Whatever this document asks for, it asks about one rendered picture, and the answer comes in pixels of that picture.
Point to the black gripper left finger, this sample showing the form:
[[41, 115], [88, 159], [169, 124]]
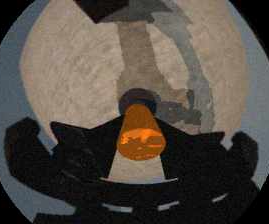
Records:
[[100, 143]]

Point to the orange knob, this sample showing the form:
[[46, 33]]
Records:
[[140, 137]]

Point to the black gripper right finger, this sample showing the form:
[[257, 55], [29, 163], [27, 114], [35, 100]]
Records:
[[181, 148]]

